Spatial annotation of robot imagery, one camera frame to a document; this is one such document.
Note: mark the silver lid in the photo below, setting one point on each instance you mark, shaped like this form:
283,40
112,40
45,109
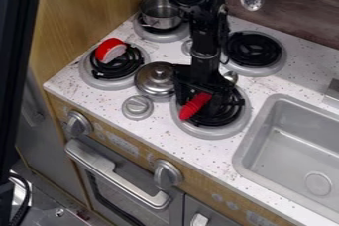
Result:
154,79

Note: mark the red fork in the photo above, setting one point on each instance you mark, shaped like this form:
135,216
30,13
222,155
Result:
194,106

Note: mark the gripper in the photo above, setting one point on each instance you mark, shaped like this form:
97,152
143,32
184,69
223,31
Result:
204,79

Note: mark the red and white toy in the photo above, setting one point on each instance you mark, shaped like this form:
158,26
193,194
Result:
109,50

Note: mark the toy stove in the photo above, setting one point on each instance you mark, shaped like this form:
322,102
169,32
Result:
114,78

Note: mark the silver pot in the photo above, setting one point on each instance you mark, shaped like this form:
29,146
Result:
161,14

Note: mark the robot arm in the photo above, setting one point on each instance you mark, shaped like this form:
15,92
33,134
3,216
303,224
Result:
204,22

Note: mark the toy sink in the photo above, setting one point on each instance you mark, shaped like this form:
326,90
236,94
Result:
291,157

